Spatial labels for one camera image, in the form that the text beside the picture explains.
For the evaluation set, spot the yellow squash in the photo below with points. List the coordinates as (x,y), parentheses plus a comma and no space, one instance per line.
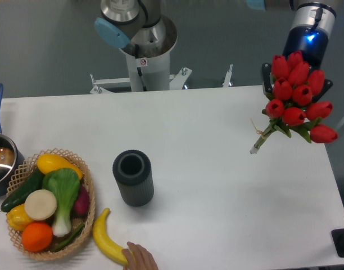
(47,163)

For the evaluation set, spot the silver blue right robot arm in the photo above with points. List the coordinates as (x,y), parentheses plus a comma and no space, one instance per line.
(311,30)

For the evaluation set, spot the dark grey ribbed vase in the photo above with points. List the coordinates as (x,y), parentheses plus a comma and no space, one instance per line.
(133,174)

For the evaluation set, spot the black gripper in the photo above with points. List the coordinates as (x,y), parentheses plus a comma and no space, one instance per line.
(293,59)

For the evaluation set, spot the bare human hand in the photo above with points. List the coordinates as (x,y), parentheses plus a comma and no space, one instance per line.
(138,258)

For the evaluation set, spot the dark green cucumber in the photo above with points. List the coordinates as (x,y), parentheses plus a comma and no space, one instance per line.
(19,196)

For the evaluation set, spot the blue handled saucepan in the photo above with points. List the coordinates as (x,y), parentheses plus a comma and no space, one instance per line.
(10,156)

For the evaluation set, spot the red tulip bouquet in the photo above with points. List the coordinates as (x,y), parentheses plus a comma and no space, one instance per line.
(290,107)

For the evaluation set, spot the green bok choy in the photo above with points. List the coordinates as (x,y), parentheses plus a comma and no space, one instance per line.
(64,183)

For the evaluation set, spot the orange fruit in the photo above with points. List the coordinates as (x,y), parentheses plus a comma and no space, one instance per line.
(37,236)

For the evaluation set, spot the cream round bun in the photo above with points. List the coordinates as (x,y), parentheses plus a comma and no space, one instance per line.
(40,205)

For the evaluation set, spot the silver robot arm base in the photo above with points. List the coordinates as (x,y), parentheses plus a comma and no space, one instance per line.
(144,35)

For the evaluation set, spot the green bean pod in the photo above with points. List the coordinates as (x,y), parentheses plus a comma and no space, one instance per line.
(75,233)

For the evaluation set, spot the yellow bell pepper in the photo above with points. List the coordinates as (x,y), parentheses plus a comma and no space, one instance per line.
(18,219)

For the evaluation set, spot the white metal mounting frame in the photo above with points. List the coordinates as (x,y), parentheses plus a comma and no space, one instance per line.
(177,81)

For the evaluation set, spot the black device at edge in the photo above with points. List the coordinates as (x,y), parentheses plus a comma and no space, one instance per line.
(338,239)

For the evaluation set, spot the purple sweet potato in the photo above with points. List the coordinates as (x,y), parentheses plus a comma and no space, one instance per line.
(81,205)

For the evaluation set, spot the woven wicker basket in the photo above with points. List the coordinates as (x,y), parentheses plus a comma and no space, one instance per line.
(20,175)

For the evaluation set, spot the yellow banana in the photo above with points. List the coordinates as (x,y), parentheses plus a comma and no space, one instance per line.
(106,246)

